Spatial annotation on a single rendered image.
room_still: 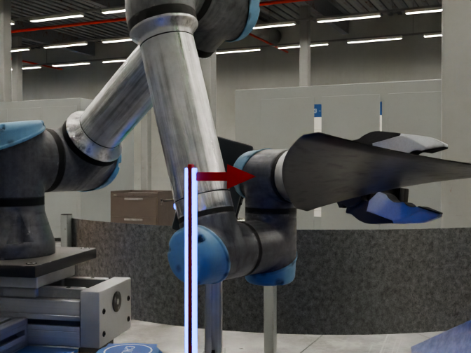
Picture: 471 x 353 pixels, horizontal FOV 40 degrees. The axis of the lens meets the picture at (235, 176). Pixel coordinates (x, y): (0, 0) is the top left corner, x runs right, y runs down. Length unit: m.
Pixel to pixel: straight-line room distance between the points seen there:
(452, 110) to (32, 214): 4.13
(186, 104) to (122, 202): 6.78
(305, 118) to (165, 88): 6.18
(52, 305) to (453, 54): 4.25
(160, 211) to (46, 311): 6.38
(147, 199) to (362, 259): 5.13
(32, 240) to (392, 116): 5.87
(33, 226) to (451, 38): 4.23
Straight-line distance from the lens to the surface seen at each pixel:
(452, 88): 4.99
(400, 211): 0.73
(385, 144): 0.75
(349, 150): 0.56
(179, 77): 0.86
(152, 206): 7.41
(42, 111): 10.82
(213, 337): 1.19
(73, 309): 1.07
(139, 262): 2.73
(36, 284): 1.10
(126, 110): 1.12
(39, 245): 1.13
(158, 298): 2.70
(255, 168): 0.91
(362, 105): 6.86
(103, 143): 1.17
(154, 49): 0.88
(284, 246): 0.91
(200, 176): 0.62
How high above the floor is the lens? 1.19
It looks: 1 degrees down
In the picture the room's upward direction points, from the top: straight up
